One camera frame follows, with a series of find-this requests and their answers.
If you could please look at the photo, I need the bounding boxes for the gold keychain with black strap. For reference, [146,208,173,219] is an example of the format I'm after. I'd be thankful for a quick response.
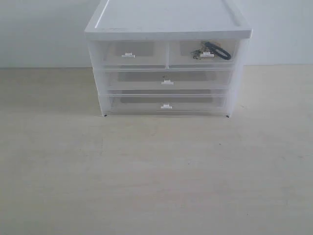
[191,42,232,60]

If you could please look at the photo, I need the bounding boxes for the clear plastic container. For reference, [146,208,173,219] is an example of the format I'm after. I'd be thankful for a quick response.
[94,70,233,91]
[98,89,232,116]

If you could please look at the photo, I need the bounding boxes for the white plastic drawer cabinet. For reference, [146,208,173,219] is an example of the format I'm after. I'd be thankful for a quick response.
[85,0,252,118]

